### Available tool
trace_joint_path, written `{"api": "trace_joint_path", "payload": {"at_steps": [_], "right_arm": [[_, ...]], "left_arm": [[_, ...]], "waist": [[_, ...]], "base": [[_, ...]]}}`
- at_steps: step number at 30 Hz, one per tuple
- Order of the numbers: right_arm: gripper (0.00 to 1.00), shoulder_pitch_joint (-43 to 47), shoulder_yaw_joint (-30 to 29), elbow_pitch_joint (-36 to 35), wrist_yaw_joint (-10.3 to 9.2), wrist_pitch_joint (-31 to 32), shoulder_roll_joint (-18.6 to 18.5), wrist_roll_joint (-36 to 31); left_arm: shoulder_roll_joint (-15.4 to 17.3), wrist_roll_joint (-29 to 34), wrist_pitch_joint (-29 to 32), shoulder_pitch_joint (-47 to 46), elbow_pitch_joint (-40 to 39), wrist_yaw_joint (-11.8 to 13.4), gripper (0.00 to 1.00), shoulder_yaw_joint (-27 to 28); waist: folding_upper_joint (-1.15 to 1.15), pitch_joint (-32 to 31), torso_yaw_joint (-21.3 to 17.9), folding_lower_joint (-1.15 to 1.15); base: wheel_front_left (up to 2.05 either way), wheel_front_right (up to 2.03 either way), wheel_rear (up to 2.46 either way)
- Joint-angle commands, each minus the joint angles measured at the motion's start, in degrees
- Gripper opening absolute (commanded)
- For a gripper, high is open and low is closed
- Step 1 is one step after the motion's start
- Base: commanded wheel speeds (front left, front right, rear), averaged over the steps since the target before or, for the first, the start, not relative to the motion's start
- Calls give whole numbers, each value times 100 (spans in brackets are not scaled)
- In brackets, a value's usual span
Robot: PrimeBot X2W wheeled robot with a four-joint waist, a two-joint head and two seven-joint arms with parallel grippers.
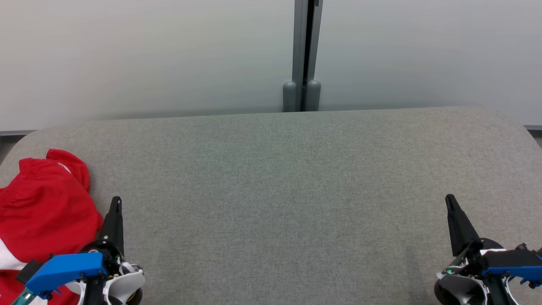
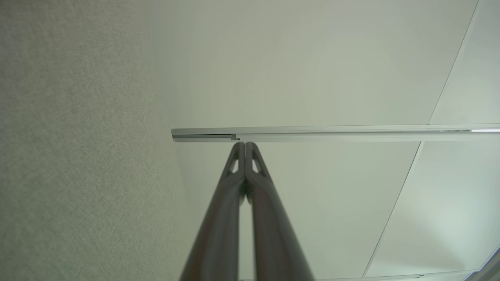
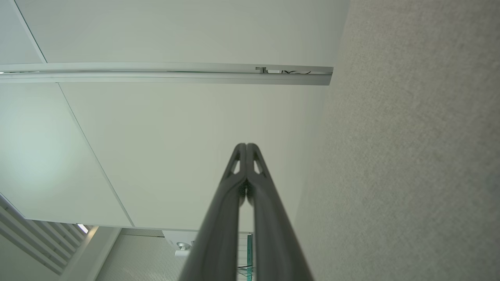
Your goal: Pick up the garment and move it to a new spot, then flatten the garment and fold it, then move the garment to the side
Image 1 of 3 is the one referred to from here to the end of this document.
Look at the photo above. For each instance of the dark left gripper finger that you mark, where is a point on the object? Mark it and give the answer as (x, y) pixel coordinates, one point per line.
(115, 224)

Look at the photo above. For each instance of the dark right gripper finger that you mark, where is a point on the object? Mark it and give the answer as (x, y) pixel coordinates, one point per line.
(459, 228)

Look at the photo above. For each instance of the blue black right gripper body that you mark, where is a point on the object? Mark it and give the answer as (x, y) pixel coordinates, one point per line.
(512, 262)

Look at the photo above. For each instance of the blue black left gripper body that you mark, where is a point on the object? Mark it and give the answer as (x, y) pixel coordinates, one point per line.
(67, 269)

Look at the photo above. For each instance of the red and white jersey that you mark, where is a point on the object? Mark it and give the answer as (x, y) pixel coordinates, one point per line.
(46, 199)

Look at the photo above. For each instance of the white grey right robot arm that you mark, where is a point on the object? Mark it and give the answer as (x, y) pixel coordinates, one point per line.
(459, 290)

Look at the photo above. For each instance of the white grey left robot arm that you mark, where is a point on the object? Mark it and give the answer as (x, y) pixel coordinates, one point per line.
(127, 286)

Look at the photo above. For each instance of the grey wall baseboard rail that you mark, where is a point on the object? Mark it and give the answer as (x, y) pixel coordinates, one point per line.
(533, 127)
(17, 133)

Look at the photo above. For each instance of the grey rounded post foot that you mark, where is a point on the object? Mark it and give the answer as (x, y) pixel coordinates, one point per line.
(313, 96)
(289, 97)

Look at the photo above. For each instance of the grey metal partition post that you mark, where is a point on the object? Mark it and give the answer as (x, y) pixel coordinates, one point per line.
(298, 42)

